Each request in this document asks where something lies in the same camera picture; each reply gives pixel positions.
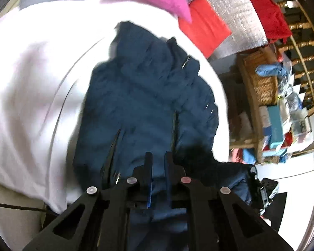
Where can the light blue cloth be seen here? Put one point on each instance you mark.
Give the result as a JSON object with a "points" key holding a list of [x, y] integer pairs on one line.
{"points": [[276, 69]]}

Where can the white bed sheet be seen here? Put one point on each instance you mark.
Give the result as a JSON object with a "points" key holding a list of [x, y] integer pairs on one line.
{"points": [[47, 54]]}

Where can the silver foil insulation sheet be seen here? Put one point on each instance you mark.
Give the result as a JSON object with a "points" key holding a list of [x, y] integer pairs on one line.
{"points": [[247, 32]]}

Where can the red pillow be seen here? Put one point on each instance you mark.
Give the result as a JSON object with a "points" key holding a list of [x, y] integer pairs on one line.
{"points": [[207, 30]]}

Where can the red hanging garment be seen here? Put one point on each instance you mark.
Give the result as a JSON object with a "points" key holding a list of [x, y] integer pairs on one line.
{"points": [[272, 20]]}

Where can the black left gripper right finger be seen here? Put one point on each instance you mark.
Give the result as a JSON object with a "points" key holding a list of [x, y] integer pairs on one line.
{"points": [[169, 175]]}

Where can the teal box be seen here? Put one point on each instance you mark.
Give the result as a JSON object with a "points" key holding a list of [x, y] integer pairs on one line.
{"points": [[277, 136]]}

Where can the navy blue puffer jacket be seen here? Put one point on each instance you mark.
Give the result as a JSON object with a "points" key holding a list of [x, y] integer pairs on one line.
{"points": [[149, 98]]}

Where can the wicker basket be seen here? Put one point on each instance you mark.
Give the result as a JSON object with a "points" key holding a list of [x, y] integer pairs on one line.
{"points": [[267, 89]]}

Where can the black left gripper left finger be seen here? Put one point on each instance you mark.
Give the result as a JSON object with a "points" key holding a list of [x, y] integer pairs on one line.
{"points": [[148, 165]]}

